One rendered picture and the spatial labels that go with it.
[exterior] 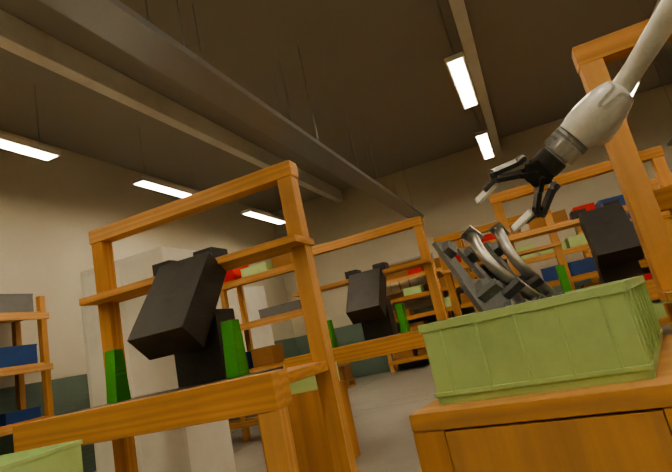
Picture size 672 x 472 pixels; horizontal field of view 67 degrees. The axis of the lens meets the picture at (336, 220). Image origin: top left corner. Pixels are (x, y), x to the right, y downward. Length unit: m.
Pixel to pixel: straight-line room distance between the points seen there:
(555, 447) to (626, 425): 0.12
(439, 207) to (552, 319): 11.20
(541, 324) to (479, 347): 0.13
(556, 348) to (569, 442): 0.16
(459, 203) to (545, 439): 11.22
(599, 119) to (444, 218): 10.88
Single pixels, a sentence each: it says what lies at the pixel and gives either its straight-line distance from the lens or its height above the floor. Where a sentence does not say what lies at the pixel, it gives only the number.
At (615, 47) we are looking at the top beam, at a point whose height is 1.87.
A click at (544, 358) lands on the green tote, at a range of 1.08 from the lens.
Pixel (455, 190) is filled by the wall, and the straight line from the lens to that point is 12.23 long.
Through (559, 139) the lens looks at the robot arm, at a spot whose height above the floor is 1.32.
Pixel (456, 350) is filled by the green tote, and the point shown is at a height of 0.89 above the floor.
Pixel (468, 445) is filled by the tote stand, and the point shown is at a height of 0.72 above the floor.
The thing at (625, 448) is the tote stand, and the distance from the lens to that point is 1.03.
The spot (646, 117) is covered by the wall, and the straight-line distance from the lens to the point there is 12.64.
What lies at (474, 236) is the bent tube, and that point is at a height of 1.16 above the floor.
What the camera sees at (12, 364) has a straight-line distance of 6.67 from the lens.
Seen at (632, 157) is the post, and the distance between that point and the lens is 2.34.
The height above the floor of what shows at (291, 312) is 1.41.
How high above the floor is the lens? 0.97
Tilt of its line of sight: 13 degrees up
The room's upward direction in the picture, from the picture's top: 12 degrees counter-clockwise
